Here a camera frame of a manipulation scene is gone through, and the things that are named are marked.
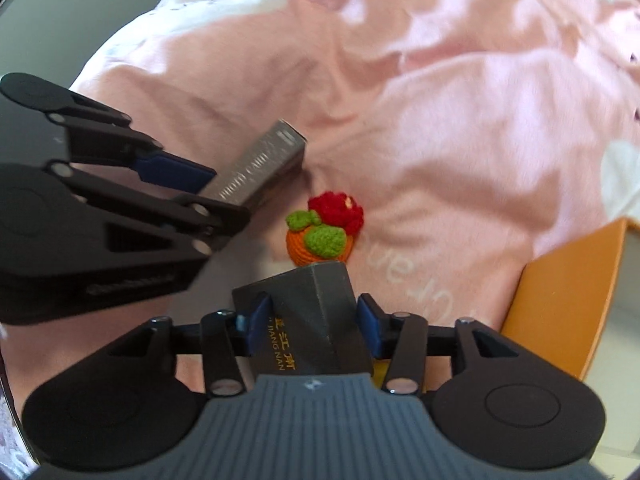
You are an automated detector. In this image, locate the brown printed box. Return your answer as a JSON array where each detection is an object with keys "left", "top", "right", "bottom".
[{"left": 202, "top": 120, "right": 307, "bottom": 208}]

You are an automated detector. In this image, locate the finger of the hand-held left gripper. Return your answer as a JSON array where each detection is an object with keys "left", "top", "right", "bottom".
[
  {"left": 47, "top": 92, "right": 218, "bottom": 193},
  {"left": 47, "top": 160, "right": 251, "bottom": 261}
]

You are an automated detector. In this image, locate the pink printed blanket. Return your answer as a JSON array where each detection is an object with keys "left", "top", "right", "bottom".
[{"left": 20, "top": 0, "right": 640, "bottom": 461}]

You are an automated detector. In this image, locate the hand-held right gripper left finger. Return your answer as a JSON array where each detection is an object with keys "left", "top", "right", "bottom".
[{"left": 107, "top": 292, "right": 273, "bottom": 396}]

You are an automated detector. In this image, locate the orange storage box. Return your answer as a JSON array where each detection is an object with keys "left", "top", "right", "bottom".
[{"left": 500, "top": 217, "right": 640, "bottom": 381}]

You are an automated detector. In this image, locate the crochet orange toy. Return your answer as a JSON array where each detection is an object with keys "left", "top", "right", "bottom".
[{"left": 285, "top": 190, "right": 364, "bottom": 267}]

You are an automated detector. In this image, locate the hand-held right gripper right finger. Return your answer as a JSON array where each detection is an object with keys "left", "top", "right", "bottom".
[{"left": 356, "top": 294, "right": 523, "bottom": 396}]

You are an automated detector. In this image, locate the dark grey box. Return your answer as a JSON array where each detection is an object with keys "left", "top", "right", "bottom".
[{"left": 231, "top": 261, "right": 373, "bottom": 376}]

